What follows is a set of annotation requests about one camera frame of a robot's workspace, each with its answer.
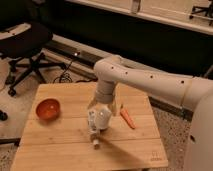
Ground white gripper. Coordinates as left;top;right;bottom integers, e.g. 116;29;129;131
88;105;112;149

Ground orange ceramic bowl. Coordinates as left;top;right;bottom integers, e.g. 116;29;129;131
36;98;60;120

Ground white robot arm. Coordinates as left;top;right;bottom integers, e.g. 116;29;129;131
88;55;213;171

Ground orange carrot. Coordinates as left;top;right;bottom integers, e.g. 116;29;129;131
120;106;136;129

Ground black office chair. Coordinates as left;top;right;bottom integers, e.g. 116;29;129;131
0;22;66;96

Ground black chair base far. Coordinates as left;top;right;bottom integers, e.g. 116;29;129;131
189;0;213;25

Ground black cable on floor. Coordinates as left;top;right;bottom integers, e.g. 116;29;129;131
52;56;98;84

